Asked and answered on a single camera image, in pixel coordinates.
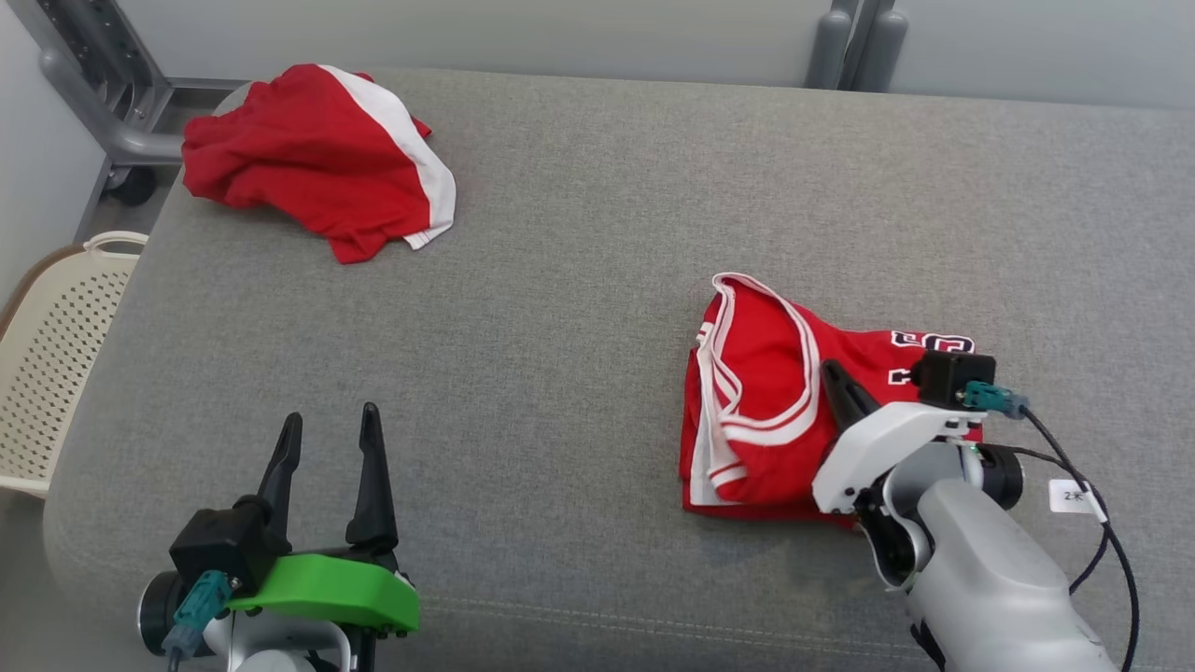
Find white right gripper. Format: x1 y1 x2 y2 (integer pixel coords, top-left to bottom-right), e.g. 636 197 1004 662
810 359 988 516

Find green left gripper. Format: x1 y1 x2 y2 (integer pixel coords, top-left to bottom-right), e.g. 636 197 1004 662
227 402 422 637

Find red basketball jersey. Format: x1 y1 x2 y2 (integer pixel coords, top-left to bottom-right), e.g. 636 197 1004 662
679 272 991 528

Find red shorts with white stripe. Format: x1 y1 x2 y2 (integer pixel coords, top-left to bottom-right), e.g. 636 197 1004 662
180 63 457 265

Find grey fabric sofa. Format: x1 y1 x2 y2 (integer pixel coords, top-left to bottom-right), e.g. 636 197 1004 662
42 65 1195 672

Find cream perforated laundry basket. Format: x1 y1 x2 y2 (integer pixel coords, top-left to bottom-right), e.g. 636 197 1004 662
0 231 150 500

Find teal plug camera cable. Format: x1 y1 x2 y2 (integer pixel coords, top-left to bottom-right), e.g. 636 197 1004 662
161 569 232 659
962 381 1142 672

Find thin black cable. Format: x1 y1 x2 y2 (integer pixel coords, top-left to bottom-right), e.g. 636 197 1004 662
1004 446 1117 598

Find white cable label tag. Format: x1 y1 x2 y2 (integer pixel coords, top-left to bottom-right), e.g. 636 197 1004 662
1047 479 1099 515

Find grey metal cart frame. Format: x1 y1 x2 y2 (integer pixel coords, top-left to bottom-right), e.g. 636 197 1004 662
9 0 248 244

